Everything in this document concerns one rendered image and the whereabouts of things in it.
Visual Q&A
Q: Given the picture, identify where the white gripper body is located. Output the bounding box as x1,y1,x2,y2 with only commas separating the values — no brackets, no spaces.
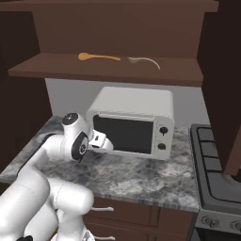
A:
99,137,115,153

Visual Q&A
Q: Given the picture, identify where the brown drawer front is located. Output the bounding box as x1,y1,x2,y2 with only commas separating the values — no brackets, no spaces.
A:
83,197,162,228
84,221,158,241

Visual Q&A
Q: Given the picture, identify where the brown cabinet door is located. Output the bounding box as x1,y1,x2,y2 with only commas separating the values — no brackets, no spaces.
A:
197,0,241,177
0,11,54,174

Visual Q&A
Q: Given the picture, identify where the brown cabinet front panel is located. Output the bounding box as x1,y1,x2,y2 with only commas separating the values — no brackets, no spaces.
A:
155,206,195,241

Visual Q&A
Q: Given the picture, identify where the open brown wooden cabinet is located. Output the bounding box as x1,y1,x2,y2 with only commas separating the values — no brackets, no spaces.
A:
0,0,220,88

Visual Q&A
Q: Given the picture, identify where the white toaster oven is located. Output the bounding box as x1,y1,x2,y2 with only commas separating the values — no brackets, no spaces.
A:
86,87,176,161

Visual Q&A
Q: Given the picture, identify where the orange wooden spoon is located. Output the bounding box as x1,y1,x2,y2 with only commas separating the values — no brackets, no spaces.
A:
77,52,122,62

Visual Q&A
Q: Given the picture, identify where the grey stove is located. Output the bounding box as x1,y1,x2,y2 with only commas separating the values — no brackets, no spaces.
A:
189,123,241,241

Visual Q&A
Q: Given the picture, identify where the grey stove knob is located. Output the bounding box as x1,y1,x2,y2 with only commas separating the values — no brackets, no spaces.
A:
230,219,241,233
201,215,220,229

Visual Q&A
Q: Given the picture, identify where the white drawer handle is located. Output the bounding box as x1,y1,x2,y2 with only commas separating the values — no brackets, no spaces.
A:
90,205,115,213
93,235,117,241

